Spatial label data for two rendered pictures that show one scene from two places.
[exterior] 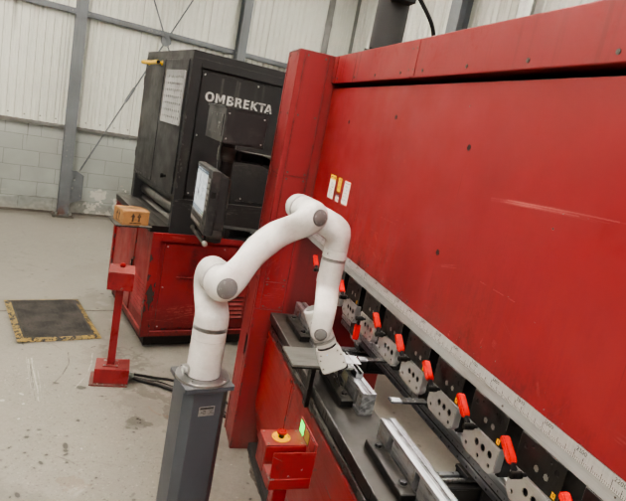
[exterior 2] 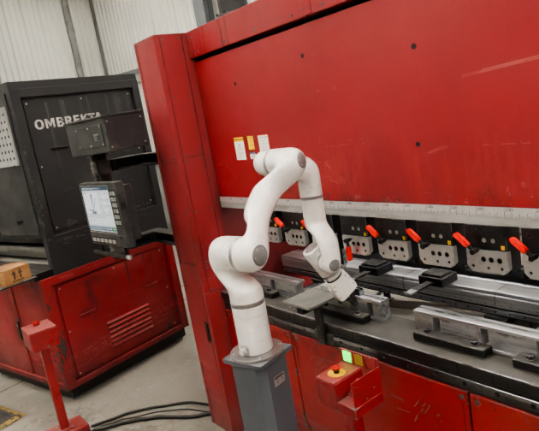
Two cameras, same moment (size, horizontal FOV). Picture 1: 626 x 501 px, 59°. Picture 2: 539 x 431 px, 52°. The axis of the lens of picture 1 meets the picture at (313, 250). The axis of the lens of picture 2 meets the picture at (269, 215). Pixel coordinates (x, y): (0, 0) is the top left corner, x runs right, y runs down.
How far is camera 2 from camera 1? 0.72 m
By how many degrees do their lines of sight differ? 17
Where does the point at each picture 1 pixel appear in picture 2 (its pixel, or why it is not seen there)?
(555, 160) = (522, 19)
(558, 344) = not seen: outside the picture
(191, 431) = (275, 404)
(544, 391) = not seen: outside the picture
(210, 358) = (263, 328)
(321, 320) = (330, 252)
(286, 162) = (180, 146)
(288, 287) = not seen: hidden behind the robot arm
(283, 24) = (26, 44)
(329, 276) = (317, 212)
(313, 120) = (188, 98)
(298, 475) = (373, 393)
